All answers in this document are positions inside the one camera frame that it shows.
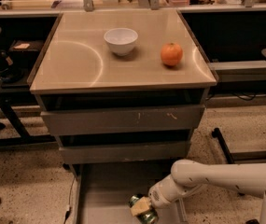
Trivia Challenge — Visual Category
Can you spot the middle grey drawer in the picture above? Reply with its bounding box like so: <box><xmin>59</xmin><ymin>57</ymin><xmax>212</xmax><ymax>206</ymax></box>
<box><xmin>59</xmin><ymin>141</ymin><xmax>190</xmax><ymax>164</ymax></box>

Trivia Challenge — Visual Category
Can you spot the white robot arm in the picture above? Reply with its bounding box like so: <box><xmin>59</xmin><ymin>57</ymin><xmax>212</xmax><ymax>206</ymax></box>
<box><xmin>130</xmin><ymin>160</ymin><xmax>266</xmax><ymax>224</ymax></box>

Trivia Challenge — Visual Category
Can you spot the top grey drawer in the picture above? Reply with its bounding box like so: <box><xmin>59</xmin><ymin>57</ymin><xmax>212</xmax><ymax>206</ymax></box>
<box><xmin>41</xmin><ymin>105</ymin><xmax>204</xmax><ymax>136</ymax></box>

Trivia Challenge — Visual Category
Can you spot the black desk frame leg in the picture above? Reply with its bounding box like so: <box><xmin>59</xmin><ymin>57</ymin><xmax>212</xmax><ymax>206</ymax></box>
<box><xmin>0</xmin><ymin>95</ymin><xmax>55</xmax><ymax>148</ymax></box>

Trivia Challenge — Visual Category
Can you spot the white bowl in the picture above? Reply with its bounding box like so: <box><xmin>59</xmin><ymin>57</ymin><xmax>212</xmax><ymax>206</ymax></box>
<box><xmin>104</xmin><ymin>28</ymin><xmax>138</xmax><ymax>56</ymax></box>

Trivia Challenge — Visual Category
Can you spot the orange fruit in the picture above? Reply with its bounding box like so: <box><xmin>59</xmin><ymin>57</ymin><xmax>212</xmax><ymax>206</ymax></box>
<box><xmin>161</xmin><ymin>43</ymin><xmax>183</xmax><ymax>66</ymax></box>

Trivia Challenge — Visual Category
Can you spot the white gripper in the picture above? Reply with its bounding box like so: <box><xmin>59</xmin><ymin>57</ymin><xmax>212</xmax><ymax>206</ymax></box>
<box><xmin>130</xmin><ymin>186</ymin><xmax>170</xmax><ymax>217</ymax></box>

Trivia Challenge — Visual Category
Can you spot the cable on floor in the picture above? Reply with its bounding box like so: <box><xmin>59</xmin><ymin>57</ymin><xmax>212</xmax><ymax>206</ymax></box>
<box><xmin>63</xmin><ymin>175</ymin><xmax>77</xmax><ymax>224</ymax></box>

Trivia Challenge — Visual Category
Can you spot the black table leg base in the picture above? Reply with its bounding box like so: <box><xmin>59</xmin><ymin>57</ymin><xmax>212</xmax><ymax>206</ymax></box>
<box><xmin>212</xmin><ymin>128</ymin><xmax>234</xmax><ymax>164</ymax></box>

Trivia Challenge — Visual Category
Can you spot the bottom grey drawer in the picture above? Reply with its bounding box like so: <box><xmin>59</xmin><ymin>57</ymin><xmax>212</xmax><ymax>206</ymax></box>
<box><xmin>72</xmin><ymin>159</ymin><xmax>189</xmax><ymax>224</ymax></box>

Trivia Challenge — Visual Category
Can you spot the grey drawer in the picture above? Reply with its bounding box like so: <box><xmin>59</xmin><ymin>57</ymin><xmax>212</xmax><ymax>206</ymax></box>
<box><xmin>72</xmin><ymin>159</ymin><xmax>189</xmax><ymax>224</ymax></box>
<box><xmin>59</xmin><ymin>141</ymin><xmax>190</xmax><ymax>164</ymax></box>
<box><xmin>41</xmin><ymin>105</ymin><xmax>204</xmax><ymax>136</ymax></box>

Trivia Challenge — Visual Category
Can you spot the green soda can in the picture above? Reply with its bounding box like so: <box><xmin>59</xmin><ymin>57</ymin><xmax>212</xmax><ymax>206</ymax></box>
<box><xmin>128</xmin><ymin>194</ymin><xmax>159</xmax><ymax>224</ymax></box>

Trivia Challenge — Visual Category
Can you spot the grey drawer cabinet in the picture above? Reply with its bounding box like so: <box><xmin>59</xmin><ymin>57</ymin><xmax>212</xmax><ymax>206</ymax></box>
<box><xmin>26</xmin><ymin>8</ymin><xmax>219</xmax><ymax>224</ymax></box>

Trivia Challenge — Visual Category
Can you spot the dark shelf with items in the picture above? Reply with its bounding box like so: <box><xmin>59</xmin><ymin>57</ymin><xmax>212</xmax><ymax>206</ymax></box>
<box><xmin>0</xmin><ymin>40</ymin><xmax>44</xmax><ymax>87</ymax></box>

